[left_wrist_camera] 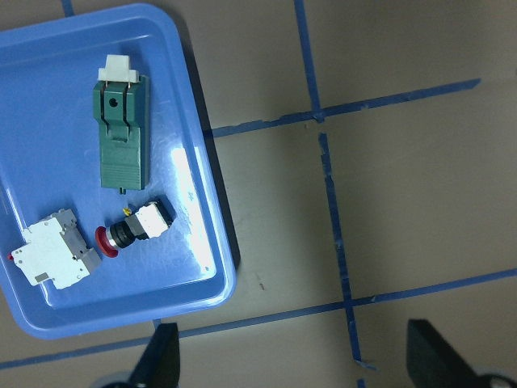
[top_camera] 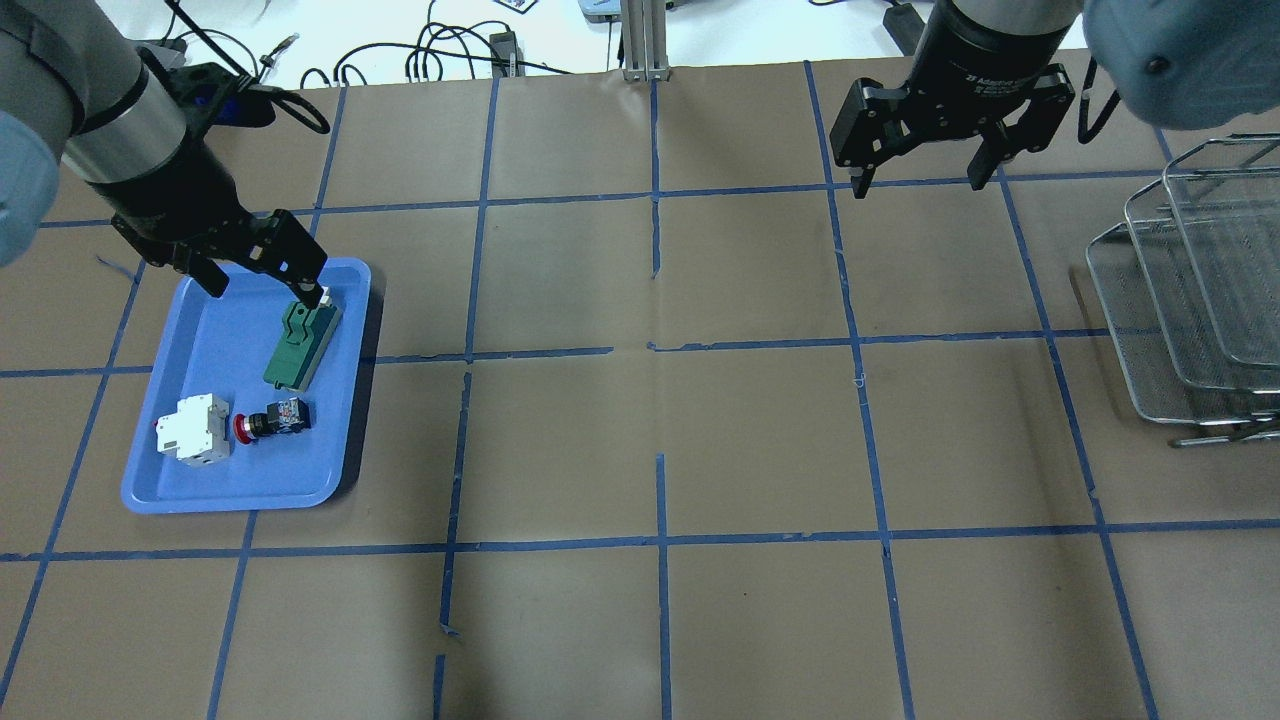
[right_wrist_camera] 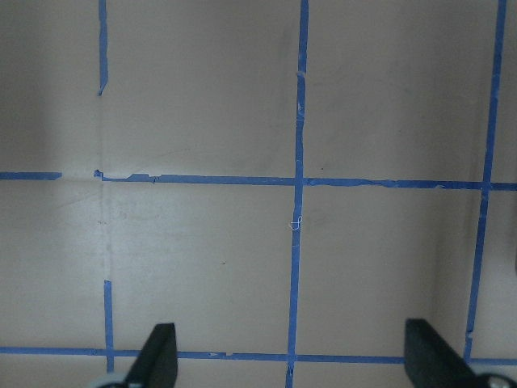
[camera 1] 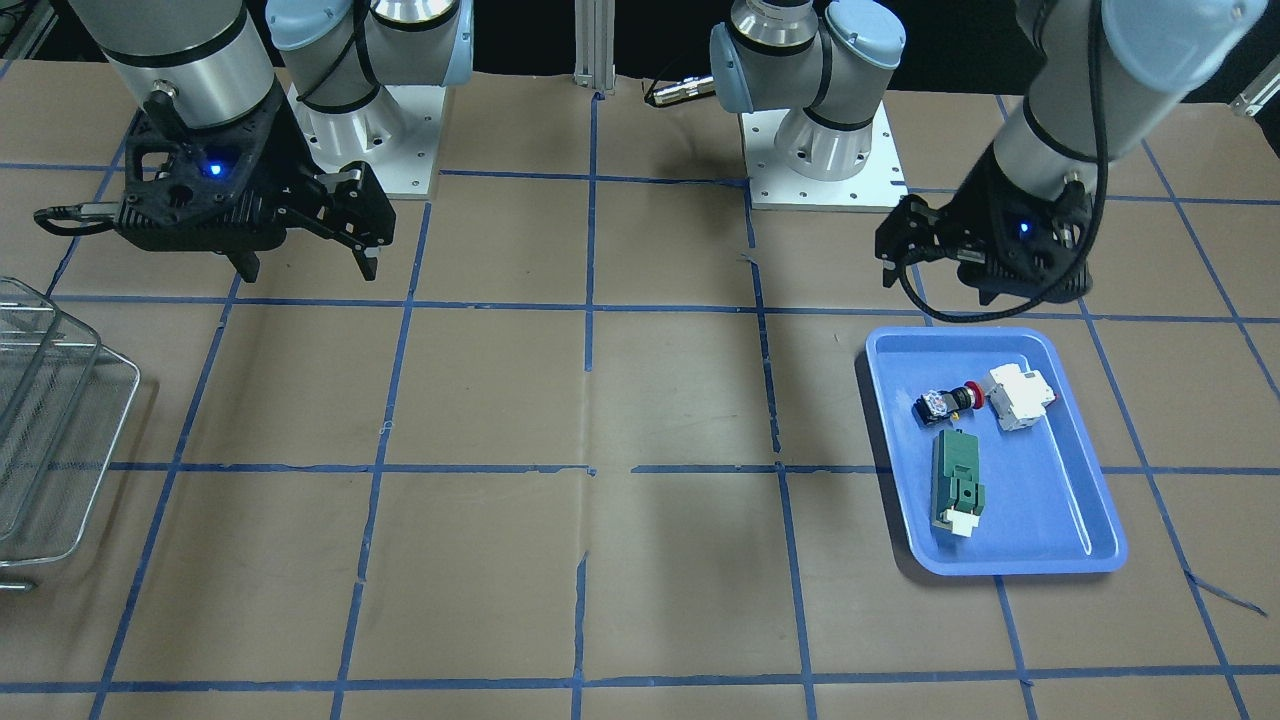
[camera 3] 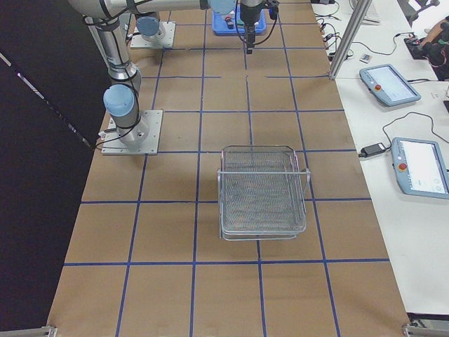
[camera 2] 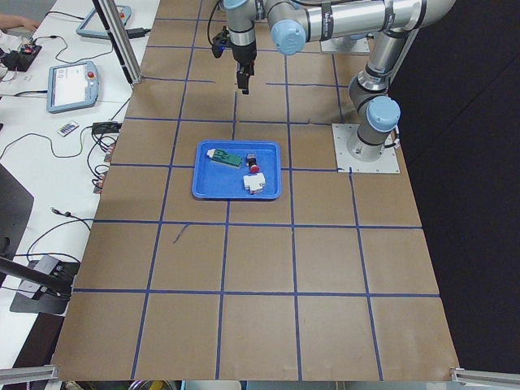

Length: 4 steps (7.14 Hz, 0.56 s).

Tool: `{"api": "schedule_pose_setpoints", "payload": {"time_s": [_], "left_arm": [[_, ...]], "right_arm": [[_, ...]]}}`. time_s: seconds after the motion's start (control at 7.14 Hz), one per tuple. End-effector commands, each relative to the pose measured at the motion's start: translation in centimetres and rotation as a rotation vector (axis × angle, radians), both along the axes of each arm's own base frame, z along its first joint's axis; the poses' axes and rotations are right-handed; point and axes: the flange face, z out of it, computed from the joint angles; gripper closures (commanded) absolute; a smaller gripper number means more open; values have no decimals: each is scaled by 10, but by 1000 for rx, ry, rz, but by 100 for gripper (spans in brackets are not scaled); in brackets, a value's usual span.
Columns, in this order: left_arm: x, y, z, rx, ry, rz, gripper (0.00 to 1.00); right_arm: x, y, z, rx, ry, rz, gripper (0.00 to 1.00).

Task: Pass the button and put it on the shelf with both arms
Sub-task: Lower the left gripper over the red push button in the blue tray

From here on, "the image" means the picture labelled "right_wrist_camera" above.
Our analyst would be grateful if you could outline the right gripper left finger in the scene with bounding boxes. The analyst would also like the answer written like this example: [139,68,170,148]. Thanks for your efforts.
[124,323,179,388]

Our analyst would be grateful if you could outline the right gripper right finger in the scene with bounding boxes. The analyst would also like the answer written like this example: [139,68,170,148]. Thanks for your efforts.
[404,318,476,387]

